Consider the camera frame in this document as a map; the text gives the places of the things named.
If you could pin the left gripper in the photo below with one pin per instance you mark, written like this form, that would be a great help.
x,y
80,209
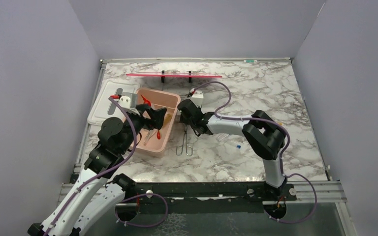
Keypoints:
x,y
157,118

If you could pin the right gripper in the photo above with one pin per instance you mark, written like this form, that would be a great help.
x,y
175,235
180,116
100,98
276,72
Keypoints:
x,y
182,120

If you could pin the bristle tube brush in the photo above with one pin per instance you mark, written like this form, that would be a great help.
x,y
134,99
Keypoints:
x,y
168,119

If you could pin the wash bottle red cap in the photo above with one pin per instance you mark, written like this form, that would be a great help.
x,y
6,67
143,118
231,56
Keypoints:
x,y
146,101

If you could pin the metal tweezers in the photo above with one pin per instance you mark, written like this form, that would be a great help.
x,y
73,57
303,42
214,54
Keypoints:
x,y
148,136

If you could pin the metal crucible tongs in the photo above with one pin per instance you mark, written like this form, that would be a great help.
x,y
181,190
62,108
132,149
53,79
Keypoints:
x,y
184,147

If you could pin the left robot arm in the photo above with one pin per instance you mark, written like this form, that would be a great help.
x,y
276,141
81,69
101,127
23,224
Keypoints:
x,y
79,210

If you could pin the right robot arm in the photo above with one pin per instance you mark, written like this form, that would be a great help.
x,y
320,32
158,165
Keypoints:
x,y
268,139

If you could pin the pink plastic bin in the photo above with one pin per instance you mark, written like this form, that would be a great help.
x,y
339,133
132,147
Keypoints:
x,y
154,143

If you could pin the white bin lid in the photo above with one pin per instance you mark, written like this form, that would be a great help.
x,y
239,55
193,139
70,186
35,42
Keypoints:
x,y
102,107

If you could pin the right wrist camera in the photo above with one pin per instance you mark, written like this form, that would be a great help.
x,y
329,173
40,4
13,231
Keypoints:
x,y
197,97

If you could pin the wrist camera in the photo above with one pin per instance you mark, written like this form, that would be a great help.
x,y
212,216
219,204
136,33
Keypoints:
x,y
197,97
128,101

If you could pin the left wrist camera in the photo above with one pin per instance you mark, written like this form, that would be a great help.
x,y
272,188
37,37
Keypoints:
x,y
128,101

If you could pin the black wire stand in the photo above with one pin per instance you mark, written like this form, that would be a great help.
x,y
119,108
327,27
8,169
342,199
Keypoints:
x,y
181,83

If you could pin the black base frame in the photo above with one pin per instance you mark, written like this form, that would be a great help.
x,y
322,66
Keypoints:
x,y
211,197

